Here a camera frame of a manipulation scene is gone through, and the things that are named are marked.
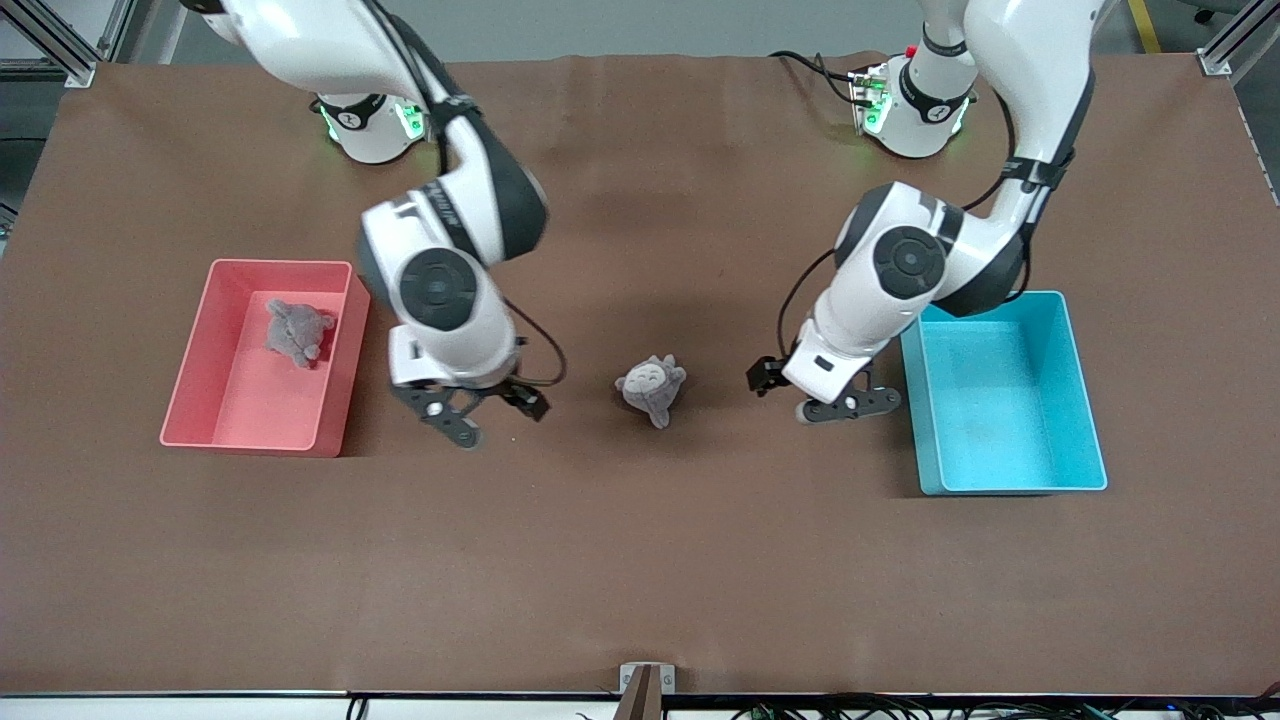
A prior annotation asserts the grey Totoro plush toy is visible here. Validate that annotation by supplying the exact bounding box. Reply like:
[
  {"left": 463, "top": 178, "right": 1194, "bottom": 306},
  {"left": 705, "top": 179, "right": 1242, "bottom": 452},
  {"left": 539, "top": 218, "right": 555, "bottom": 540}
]
[
  {"left": 265, "top": 299, "right": 337, "bottom": 370},
  {"left": 614, "top": 353, "right": 689, "bottom": 430}
]

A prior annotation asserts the blue plastic box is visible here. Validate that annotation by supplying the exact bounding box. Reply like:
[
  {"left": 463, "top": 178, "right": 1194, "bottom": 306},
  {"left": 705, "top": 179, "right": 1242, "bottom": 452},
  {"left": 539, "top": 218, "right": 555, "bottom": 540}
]
[{"left": 899, "top": 290, "right": 1109, "bottom": 496}]

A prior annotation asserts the pink plastic box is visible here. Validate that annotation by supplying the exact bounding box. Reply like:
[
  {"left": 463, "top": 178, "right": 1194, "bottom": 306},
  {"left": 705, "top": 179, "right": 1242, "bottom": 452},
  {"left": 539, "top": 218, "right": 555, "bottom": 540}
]
[{"left": 160, "top": 259, "right": 372, "bottom": 459}]

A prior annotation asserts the brown table cover sheet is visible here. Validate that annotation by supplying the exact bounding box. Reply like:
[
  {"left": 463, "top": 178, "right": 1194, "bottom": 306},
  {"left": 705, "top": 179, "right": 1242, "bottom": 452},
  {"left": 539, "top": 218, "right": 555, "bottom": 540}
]
[{"left": 0, "top": 52, "right": 1280, "bottom": 698}]

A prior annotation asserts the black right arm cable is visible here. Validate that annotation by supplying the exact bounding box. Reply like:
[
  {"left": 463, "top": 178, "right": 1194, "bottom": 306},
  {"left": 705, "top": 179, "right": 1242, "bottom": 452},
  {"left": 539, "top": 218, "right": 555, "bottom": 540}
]
[{"left": 365, "top": 0, "right": 568, "bottom": 388}]

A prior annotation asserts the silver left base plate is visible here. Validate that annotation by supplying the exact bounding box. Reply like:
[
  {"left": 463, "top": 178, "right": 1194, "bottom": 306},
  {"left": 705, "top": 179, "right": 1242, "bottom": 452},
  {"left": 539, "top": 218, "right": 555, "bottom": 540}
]
[{"left": 848, "top": 65, "right": 891, "bottom": 136}]

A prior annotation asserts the metal table edge bracket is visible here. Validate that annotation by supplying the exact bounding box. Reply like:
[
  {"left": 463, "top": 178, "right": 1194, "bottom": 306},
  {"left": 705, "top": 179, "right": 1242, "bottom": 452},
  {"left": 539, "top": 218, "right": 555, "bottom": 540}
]
[{"left": 619, "top": 662, "right": 677, "bottom": 696}]

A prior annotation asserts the black left base cable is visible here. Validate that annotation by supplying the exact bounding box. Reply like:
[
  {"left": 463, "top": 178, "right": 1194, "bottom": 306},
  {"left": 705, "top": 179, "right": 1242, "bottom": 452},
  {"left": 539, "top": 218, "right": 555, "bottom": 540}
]
[{"left": 768, "top": 50, "right": 871, "bottom": 106}]

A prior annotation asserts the brown post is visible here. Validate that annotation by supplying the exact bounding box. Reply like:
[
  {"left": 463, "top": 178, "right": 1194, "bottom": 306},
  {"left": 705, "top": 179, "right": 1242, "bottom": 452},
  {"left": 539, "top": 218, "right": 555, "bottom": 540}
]
[{"left": 613, "top": 667, "right": 664, "bottom": 720}]

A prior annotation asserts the aluminium frame profile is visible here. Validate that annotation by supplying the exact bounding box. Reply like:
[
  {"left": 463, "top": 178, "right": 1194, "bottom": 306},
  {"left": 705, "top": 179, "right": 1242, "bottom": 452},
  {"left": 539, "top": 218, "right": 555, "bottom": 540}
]
[
  {"left": 0, "top": 0, "right": 138, "bottom": 89},
  {"left": 1197, "top": 0, "right": 1263, "bottom": 77}
]

